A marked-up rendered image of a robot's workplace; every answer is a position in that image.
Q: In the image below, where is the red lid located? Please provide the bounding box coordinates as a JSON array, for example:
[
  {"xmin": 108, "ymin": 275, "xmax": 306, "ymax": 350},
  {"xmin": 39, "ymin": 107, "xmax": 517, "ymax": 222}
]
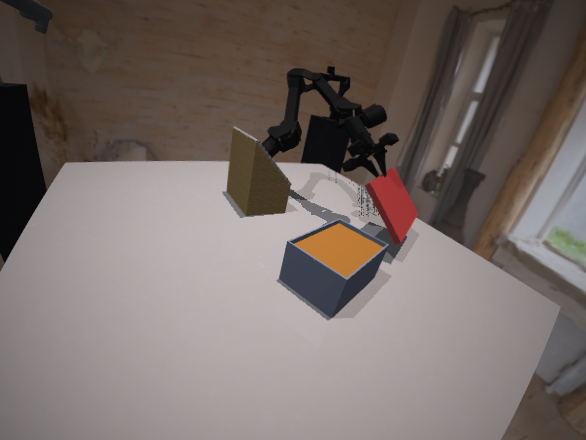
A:
[{"xmin": 365, "ymin": 167, "xmax": 418, "ymax": 244}]

